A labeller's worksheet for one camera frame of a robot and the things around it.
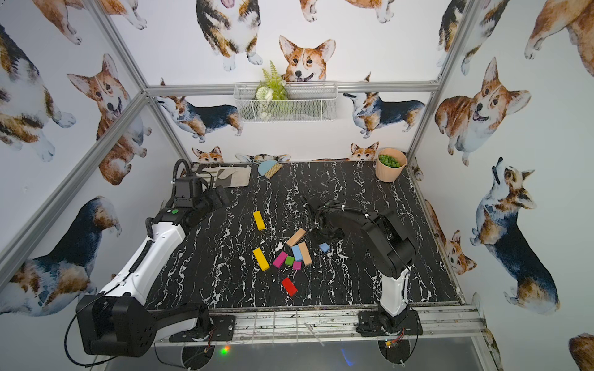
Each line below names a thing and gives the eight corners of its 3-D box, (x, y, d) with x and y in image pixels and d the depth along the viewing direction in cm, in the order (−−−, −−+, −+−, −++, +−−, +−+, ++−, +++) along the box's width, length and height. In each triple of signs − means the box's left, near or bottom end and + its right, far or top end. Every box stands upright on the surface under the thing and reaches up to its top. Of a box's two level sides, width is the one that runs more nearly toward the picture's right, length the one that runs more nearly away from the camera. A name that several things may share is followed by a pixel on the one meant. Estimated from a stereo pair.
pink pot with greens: (376, 185, 114) (381, 168, 105) (371, 163, 124) (375, 146, 115) (402, 185, 114) (410, 168, 105) (395, 163, 124) (402, 146, 115)
